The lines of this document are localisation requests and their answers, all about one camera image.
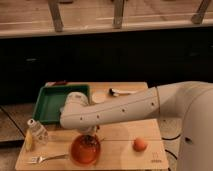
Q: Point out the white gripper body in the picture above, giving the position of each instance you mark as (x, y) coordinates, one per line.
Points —
(89, 130)

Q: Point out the dark grape bunch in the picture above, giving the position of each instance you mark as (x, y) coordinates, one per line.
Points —
(88, 140)

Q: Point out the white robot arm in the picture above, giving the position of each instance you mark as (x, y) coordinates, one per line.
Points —
(192, 101)

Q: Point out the red bowl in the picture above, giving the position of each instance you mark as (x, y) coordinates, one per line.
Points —
(83, 155)

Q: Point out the white cup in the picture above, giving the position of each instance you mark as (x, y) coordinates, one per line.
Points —
(98, 97)

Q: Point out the green tray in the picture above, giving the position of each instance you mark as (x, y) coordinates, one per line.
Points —
(51, 99)

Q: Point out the clear plastic bottle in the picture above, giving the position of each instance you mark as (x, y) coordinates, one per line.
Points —
(38, 131)

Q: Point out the orange fruit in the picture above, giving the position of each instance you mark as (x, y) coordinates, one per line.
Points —
(139, 145)

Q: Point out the yellow banana piece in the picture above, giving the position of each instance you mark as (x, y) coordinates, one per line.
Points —
(29, 141)

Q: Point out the red item behind tray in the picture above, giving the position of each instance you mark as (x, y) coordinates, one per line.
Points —
(55, 83)

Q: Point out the silver fork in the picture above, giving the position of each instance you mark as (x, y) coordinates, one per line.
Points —
(40, 159)

